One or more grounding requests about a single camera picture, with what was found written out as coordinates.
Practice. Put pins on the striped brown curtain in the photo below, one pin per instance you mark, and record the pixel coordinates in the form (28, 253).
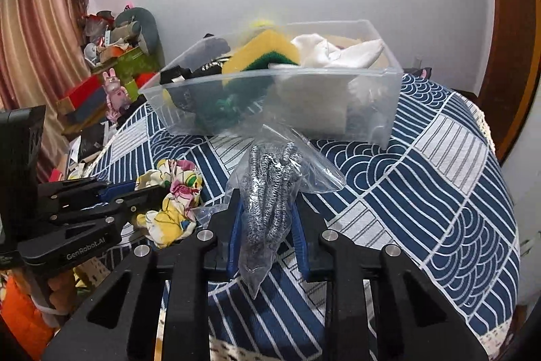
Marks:
(41, 60)

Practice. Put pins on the white foam block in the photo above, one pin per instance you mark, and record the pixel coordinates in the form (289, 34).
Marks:
(312, 100)

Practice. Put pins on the clear plastic storage bin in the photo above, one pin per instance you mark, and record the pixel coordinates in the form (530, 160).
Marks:
(355, 98)

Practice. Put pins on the navy patterned tablecloth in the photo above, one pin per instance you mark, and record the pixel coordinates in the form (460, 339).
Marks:
(436, 191)

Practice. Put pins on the red box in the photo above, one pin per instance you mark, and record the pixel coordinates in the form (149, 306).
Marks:
(75, 97)

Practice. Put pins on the bagged steel wool scourers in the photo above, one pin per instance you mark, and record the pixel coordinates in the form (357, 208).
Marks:
(279, 164)

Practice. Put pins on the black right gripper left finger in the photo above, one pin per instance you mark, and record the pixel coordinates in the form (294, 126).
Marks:
(156, 302)

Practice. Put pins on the black clothes pile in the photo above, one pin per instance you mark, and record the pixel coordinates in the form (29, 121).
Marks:
(205, 58)

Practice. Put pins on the grey curved pillow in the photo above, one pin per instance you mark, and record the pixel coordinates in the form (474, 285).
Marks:
(148, 36)

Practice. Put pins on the pink bunny toy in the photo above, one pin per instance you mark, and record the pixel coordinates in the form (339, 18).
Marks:
(118, 100)

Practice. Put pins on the white cloth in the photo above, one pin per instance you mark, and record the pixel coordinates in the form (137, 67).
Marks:
(318, 52)

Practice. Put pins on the brown wooden door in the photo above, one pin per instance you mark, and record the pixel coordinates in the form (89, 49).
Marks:
(512, 72)

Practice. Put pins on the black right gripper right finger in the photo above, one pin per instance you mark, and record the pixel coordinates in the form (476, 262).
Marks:
(379, 304)

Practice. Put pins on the green cardboard box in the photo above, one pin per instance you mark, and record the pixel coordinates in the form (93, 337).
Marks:
(129, 66)

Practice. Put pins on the yellow green sponge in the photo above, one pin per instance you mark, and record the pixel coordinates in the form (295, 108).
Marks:
(269, 47)

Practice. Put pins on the green knitted cloth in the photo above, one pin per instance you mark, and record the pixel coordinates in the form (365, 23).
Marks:
(225, 108)

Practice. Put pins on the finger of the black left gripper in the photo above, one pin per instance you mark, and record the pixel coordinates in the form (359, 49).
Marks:
(74, 195)
(121, 209)

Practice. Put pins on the yellow curved pillow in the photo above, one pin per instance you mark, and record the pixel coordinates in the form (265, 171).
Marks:
(262, 23)

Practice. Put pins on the floral fabric scrunchie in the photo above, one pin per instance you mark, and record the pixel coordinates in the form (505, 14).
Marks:
(174, 218)

